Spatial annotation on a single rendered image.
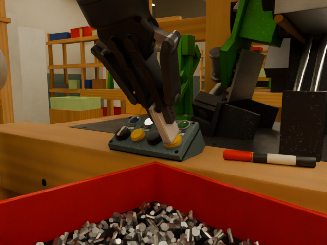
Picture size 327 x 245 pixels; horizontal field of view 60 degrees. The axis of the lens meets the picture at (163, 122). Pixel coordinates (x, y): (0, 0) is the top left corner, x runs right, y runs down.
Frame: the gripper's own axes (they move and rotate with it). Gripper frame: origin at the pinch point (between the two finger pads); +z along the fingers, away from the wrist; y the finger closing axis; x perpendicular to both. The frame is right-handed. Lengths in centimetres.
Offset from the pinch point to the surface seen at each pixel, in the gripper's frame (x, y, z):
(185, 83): 41, -22, 22
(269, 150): 9.7, 11.6, 14.6
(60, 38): 402, -571, 148
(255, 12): 31.3, 5.7, -1.9
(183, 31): 72, -36, 18
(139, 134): -0.4, -6.2, 3.4
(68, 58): 489, -708, 250
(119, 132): -0.6, -10.4, 3.3
